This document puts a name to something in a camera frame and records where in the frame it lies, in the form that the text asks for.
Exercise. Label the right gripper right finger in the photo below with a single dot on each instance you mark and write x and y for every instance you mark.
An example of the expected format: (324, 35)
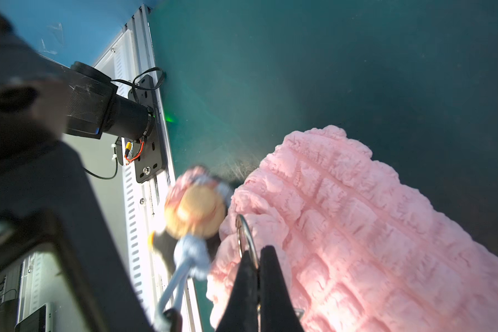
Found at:
(277, 312)

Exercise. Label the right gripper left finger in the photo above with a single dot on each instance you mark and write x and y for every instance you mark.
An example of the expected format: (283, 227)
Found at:
(241, 311)

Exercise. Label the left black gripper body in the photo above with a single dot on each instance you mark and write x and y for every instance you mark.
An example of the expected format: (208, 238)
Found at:
(47, 204)

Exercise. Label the pink fluffy knitted bag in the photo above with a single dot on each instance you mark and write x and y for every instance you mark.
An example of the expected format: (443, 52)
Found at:
(359, 251)

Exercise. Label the white orange duck plush charm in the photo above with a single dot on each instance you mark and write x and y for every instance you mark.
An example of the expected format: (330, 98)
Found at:
(195, 207)

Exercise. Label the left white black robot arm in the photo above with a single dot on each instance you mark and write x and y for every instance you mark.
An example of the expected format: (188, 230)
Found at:
(40, 100)

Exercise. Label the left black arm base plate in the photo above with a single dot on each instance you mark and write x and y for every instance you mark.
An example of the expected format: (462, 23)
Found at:
(151, 145)

